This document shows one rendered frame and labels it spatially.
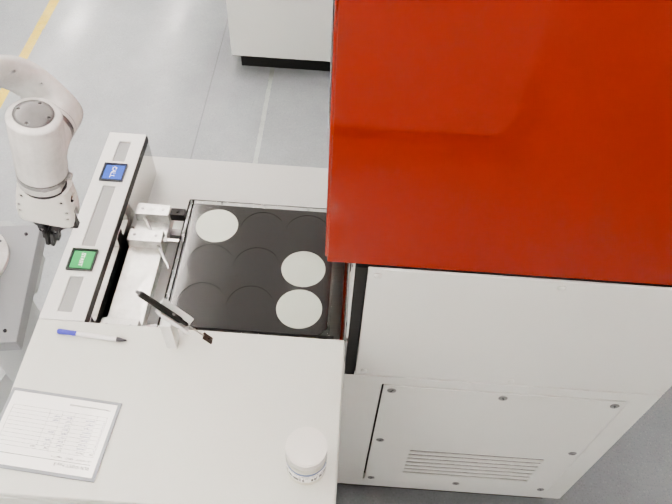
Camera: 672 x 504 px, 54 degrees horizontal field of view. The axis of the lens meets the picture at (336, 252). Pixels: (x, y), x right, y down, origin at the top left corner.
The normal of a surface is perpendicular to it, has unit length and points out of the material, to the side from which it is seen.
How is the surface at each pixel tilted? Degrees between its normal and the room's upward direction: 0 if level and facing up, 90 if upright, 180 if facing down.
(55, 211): 92
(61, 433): 0
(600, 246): 90
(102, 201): 0
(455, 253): 90
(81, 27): 0
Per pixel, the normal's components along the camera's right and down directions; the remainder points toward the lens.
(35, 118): 0.25, -0.55
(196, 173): 0.04, -0.60
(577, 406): -0.06, 0.80
